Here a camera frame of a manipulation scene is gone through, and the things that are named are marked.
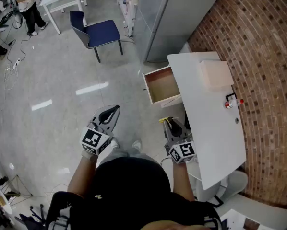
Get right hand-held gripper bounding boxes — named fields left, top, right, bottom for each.
left=162, top=118, right=198, bottom=164

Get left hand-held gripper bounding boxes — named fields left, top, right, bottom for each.
left=79, top=104, right=121, bottom=156

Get yellow black screwdriver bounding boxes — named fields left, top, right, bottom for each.
left=158, top=116, right=179, bottom=124

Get wooden white drawer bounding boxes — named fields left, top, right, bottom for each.
left=142, top=65, right=183, bottom=109

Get person's right forearm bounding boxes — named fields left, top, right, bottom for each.
left=172, top=161, right=196, bottom=202

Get person's left forearm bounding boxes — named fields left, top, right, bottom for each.
left=67, top=155, right=99, bottom=198

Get black box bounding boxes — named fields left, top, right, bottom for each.
left=183, top=112, right=194, bottom=139

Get person's left white shoe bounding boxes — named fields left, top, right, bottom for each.
left=109, top=138, right=121, bottom=151

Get person's white shoe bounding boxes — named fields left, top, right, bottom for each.
left=131, top=140, right=143, bottom=152
left=109, top=138, right=121, bottom=151

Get white desk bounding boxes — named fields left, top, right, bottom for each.
left=167, top=51, right=247, bottom=191

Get person's right white shoe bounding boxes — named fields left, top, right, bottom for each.
left=131, top=140, right=143, bottom=152

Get person's grey jeans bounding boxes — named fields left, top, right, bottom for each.
left=98, top=141, right=159, bottom=168

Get grey wristband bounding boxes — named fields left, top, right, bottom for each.
left=81, top=149, right=98, bottom=163

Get red capped white bottle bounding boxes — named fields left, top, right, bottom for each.
left=224, top=98, right=245, bottom=110

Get white box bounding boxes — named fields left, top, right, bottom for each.
left=199, top=59, right=235, bottom=91

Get person's black shirt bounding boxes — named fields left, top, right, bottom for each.
left=45, top=156, right=224, bottom=230

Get blue chair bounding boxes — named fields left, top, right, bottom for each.
left=69, top=10, right=124, bottom=64

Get white table with picture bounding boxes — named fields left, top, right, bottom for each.
left=218, top=208, right=280, bottom=230

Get white shelf rack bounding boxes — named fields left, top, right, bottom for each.
left=113, top=0, right=141, bottom=38

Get black office chair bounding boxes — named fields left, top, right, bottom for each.
left=13, top=203, right=53, bottom=230

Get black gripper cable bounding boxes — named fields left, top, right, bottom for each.
left=160, top=156, right=173, bottom=167

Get small black frame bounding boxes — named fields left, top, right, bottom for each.
left=225, top=92, right=238, bottom=103

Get white floor cable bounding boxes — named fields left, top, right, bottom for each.
left=3, top=63, right=20, bottom=91
left=44, top=183, right=69, bottom=199

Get black floor cable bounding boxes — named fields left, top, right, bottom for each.
left=6, top=10, right=33, bottom=66

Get round table with wire stand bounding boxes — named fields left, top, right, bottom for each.
left=0, top=174, right=34, bottom=216

